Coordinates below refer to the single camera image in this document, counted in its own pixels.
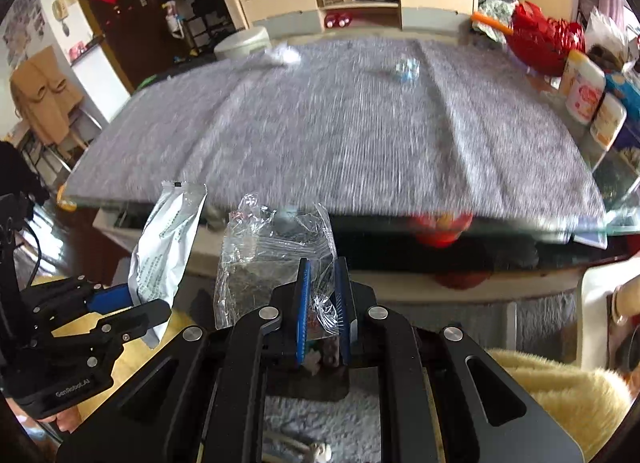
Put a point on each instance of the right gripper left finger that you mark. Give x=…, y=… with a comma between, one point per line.
x=201, y=397

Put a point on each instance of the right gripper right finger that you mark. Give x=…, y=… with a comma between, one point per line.
x=442, y=397

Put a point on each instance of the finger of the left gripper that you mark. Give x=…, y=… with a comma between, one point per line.
x=106, y=300
x=119, y=324

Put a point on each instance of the grey-white foil pouch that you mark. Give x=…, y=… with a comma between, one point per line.
x=159, y=259

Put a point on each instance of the clear plastic bag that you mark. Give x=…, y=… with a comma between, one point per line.
x=261, y=250

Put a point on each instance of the yellow fluffy blanket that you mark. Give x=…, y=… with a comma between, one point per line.
x=589, y=404

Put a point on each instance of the grey woven table cloth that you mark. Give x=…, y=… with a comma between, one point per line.
x=470, y=135

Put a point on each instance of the white round stool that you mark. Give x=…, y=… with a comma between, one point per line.
x=243, y=43

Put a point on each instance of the crumpled white tissue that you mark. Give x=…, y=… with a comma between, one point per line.
x=282, y=55

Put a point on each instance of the brown wooden door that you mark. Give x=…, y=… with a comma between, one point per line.
x=134, y=37

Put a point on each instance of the small crumpled clear wrapper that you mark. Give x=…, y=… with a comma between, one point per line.
x=407, y=69

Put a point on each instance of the white yellow-cap lotion bottle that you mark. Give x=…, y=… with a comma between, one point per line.
x=582, y=85

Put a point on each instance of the red plastic basket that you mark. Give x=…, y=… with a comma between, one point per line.
x=542, y=43

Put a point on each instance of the floral cloth pile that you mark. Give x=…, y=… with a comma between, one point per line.
x=491, y=16

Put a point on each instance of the wooden TV cabinet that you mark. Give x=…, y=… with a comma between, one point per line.
x=293, y=18

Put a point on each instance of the orange handle tool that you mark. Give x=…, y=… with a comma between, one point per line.
x=482, y=18

